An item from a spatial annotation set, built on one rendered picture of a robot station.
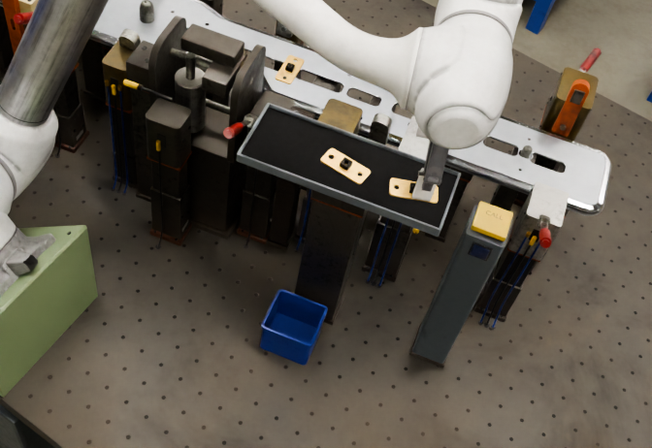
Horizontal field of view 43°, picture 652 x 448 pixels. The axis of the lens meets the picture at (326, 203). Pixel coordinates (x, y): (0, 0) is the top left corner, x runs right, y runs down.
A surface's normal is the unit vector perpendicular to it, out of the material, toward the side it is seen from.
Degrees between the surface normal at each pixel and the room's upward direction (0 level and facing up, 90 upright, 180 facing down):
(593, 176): 0
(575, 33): 0
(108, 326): 0
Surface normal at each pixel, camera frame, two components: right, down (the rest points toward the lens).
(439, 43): -0.06, -0.62
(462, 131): -0.07, 0.78
